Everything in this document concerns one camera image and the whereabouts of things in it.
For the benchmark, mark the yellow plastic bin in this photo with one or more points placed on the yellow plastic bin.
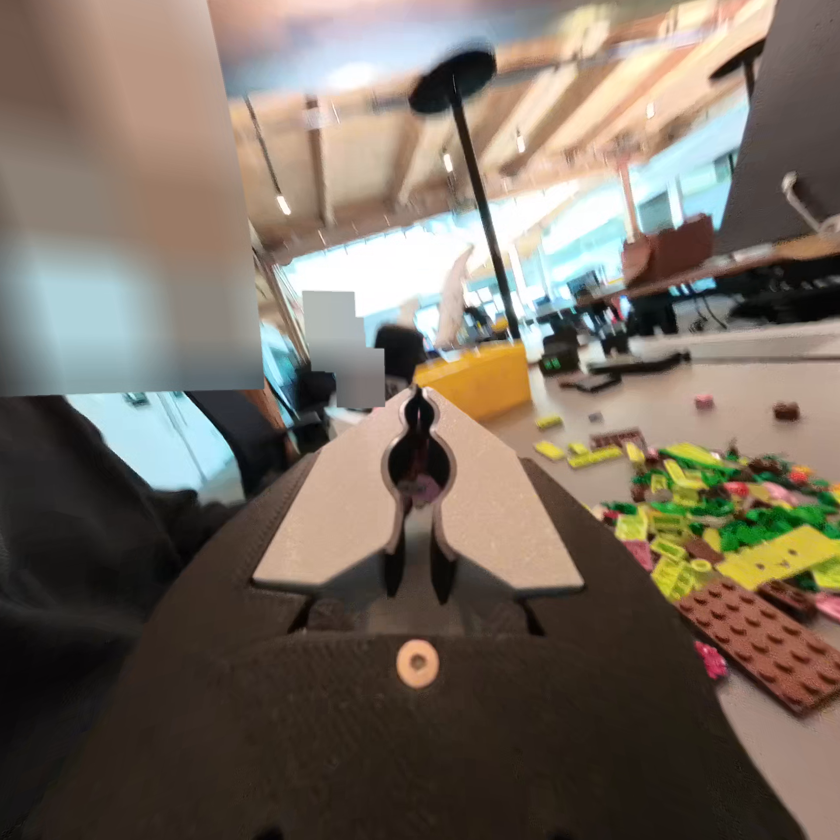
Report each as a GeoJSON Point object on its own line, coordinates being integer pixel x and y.
{"type": "Point", "coordinates": [479, 384]}

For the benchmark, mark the white bracket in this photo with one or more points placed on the white bracket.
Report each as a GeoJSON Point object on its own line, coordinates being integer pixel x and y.
{"type": "Point", "coordinates": [797, 197]}

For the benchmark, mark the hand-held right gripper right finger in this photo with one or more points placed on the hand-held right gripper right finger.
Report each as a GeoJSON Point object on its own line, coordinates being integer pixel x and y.
{"type": "Point", "coordinates": [505, 525]}

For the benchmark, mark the brown box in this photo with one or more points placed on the brown box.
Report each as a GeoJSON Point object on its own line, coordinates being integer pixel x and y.
{"type": "Point", "coordinates": [669, 253]}

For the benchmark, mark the dark grey panel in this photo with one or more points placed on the dark grey panel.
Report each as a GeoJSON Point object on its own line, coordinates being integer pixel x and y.
{"type": "Point", "coordinates": [787, 131]}

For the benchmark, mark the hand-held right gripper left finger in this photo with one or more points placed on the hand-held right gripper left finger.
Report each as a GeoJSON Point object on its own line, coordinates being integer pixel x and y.
{"type": "Point", "coordinates": [328, 518]}

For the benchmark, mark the large brown studded plate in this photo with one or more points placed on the large brown studded plate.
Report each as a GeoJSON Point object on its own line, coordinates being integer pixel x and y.
{"type": "Point", "coordinates": [768, 643]}

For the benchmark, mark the small pink toy piece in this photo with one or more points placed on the small pink toy piece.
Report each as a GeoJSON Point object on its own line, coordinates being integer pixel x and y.
{"type": "Point", "coordinates": [425, 491]}

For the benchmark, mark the black device with green display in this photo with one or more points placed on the black device with green display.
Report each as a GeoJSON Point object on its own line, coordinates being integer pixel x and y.
{"type": "Point", "coordinates": [561, 354]}

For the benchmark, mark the wooden desk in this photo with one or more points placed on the wooden desk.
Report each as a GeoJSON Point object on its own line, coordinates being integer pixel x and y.
{"type": "Point", "coordinates": [787, 253]}

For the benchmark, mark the white draped object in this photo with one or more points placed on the white draped object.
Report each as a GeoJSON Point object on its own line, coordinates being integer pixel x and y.
{"type": "Point", "coordinates": [456, 295]}

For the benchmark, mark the pink flower toy piece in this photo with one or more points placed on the pink flower toy piece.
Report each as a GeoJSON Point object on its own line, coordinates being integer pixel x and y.
{"type": "Point", "coordinates": [712, 659]}

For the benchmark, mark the pile of colourful toy bricks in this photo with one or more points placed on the pile of colourful toy bricks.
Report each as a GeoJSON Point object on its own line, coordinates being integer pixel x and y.
{"type": "Point", "coordinates": [754, 525]}

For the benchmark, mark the black flat device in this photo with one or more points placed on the black flat device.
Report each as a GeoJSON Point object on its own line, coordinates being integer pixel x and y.
{"type": "Point", "coordinates": [636, 363]}

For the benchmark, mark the person's black zip jacket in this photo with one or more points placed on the person's black zip jacket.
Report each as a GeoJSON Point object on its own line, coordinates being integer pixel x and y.
{"type": "Point", "coordinates": [79, 525]}

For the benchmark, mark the small brown brick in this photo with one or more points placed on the small brown brick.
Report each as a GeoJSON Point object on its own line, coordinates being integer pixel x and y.
{"type": "Point", "coordinates": [785, 411]}

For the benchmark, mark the dark flat plate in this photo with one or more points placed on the dark flat plate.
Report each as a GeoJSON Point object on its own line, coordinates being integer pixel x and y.
{"type": "Point", "coordinates": [590, 382]}

